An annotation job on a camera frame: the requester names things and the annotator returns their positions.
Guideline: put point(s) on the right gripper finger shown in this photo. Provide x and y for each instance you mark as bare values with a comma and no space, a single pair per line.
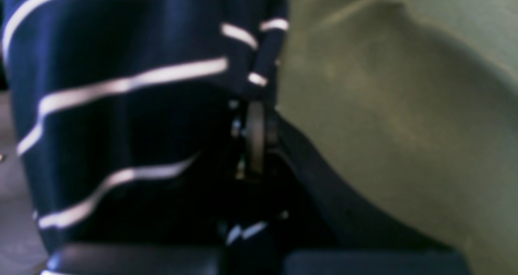
368,241

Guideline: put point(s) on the navy white striped T-shirt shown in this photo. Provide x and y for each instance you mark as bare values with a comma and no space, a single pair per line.
123,112

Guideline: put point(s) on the light green table cloth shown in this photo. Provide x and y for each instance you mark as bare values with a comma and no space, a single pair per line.
413,103

